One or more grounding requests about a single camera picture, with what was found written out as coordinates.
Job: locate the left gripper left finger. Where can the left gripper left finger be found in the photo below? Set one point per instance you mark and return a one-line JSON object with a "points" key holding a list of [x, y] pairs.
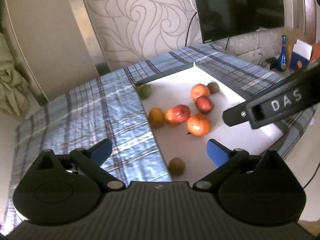
{"points": [[90, 161]]}

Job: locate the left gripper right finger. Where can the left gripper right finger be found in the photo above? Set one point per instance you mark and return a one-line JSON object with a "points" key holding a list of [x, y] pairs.
{"points": [[227, 162]]}

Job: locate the red apple with stem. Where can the red apple with stem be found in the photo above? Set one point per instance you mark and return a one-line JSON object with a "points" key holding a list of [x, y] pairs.
{"points": [[181, 113]]}

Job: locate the blue glass bottle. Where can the blue glass bottle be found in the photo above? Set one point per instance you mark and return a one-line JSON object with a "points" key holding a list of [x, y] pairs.
{"points": [[281, 61]]}

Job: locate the blue orange white box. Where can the blue orange white box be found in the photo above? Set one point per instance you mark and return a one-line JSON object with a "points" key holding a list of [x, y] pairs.
{"points": [[301, 55]]}

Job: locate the blue plaid tablecloth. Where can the blue plaid tablecloth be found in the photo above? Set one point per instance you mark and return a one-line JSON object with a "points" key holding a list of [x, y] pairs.
{"points": [[109, 107]]}

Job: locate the brown kiwi in front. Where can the brown kiwi in front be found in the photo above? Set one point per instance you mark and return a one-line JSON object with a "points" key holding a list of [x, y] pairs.
{"points": [[176, 167]]}

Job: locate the brown kiwi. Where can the brown kiwi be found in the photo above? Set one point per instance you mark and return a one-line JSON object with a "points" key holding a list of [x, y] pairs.
{"points": [[213, 87], [176, 167]]}

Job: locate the dark red apple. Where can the dark red apple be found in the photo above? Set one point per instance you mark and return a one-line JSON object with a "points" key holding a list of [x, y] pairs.
{"points": [[204, 104]]}

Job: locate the white tray with dark rim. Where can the white tray with dark rim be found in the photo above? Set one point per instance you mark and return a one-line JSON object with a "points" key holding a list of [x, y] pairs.
{"points": [[183, 138]]}

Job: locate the orange near centre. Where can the orange near centre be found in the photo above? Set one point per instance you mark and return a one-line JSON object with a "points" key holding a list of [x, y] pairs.
{"points": [[169, 117]]}

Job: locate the brown kiwi at back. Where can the brown kiwi at back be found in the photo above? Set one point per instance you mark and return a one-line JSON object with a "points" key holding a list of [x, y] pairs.
{"points": [[213, 87]]}

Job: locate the dark orange left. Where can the dark orange left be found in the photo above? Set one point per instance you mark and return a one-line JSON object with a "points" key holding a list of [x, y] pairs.
{"points": [[156, 117]]}

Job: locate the orange at back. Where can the orange at back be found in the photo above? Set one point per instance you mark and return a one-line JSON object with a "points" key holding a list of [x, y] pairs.
{"points": [[199, 90]]}

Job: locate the green lime in corner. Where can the green lime in corner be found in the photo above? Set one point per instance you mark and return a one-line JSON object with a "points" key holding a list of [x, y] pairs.
{"points": [[144, 91]]}

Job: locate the beige curtain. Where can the beige curtain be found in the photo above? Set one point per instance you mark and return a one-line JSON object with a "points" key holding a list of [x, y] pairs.
{"points": [[14, 88]]}

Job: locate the black television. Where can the black television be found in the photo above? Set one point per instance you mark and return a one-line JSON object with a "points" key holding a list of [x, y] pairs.
{"points": [[226, 18]]}

